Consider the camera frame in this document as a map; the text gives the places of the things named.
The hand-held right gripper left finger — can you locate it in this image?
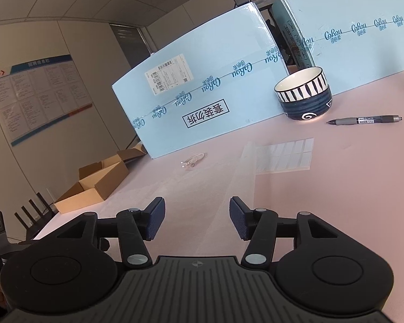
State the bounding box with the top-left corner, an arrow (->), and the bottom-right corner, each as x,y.
55,197 -> 166,270

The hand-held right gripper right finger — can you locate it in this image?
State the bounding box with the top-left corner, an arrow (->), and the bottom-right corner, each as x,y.
229,196 -> 344,270

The black router with antennas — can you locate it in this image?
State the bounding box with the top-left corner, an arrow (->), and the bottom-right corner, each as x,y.
14,192 -> 58,241

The clear sticker sheet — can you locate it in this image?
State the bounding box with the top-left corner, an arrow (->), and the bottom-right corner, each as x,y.
241,137 -> 315,175

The open brown cardboard box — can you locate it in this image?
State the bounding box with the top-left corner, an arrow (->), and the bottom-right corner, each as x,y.
54,145 -> 149,214

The light blue carton white label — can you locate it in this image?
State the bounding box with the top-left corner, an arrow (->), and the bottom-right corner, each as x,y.
112,2 -> 290,159

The dark blue patterned bowl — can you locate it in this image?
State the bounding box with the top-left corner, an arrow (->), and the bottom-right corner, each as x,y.
279,84 -> 333,122

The white black-striped bowl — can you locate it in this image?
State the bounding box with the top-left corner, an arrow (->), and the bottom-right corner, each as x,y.
274,66 -> 329,103

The grey ballpoint pen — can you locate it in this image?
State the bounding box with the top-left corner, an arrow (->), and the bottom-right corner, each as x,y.
326,114 -> 403,127

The light blue carton dark side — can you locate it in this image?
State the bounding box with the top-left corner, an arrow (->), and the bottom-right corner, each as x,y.
271,0 -> 404,96

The clear wire bracelet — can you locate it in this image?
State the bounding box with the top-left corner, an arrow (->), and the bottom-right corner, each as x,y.
180,153 -> 208,169

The wall poster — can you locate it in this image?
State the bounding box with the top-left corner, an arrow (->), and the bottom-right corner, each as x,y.
0,54 -> 93,147

